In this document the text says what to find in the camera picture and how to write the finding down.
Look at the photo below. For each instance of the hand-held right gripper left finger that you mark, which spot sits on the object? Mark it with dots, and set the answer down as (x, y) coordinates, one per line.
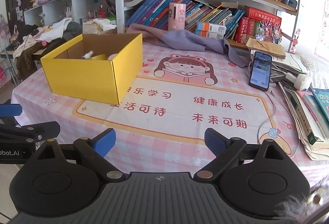
(105, 143)

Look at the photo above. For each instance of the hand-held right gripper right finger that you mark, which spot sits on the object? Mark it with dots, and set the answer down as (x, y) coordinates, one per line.
(216, 143)

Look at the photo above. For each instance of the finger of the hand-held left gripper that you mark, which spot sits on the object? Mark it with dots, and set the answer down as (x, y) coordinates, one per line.
(30, 131)
(10, 110)

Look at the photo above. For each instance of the yellow cardboard box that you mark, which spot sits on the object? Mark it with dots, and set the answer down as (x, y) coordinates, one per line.
(82, 80)

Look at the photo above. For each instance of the pink pig plush toy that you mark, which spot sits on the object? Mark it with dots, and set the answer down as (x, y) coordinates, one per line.
(113, 57)

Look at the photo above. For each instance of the yellow tape roll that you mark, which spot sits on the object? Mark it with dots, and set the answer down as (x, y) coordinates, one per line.
(97, 56)

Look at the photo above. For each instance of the small white bottle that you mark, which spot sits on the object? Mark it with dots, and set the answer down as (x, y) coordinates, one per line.
(87, 55)

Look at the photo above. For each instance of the pink checked printed tablecloth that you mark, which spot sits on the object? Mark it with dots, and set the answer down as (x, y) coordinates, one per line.
(159, 148)

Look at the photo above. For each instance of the black smartphone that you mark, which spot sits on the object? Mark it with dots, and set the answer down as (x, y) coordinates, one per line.
(261, 71)

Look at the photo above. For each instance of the pile of clothes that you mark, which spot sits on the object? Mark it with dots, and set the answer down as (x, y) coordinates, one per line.
(54, 29)

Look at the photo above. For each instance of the stack of workbooks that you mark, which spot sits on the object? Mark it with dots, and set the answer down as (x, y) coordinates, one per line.
(305, 123)

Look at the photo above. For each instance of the grey fur sleeve cuff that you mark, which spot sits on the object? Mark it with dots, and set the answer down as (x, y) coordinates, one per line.
(298, 203)

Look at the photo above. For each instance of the white plug adapter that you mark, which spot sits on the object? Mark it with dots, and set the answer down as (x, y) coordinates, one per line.
(299, 81)

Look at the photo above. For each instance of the purple cloth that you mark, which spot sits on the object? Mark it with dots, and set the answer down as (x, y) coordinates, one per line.
(185, 40)

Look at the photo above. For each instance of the brown paper envelope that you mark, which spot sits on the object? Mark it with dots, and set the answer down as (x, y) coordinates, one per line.
(267, 47)

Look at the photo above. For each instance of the orange and white carton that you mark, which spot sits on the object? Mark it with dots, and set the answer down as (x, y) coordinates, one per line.
(209, 34)
(210, 26)

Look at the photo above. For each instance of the pile of loose papers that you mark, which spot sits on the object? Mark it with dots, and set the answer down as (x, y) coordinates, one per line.
(290, 64)

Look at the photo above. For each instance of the teal children's book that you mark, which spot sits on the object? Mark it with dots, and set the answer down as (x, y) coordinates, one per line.
(322, 103)

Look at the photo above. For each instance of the set of red books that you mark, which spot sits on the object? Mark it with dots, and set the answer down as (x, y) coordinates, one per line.
(245, 29)

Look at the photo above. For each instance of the grey patterned bedding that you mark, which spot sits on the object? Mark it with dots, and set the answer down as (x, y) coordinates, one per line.
(316, 72)

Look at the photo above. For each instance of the white side shelf unit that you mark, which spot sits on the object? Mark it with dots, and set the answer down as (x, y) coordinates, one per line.
(74, 5)

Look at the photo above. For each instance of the colourful figure standee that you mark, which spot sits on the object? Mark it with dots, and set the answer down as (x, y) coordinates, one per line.
(270, 32)

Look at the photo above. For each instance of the cartoon sticker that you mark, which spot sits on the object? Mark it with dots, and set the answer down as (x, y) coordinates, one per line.
(295, 41)

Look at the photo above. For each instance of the pink cylindrical device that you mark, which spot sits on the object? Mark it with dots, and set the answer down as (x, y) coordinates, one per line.
(177, 16)

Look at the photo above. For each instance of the large red book box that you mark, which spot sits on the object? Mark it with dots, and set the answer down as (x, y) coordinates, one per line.
(264, 14)

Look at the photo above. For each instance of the row of blue children's books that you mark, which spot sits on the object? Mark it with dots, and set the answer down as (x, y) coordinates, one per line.
(151, 11)

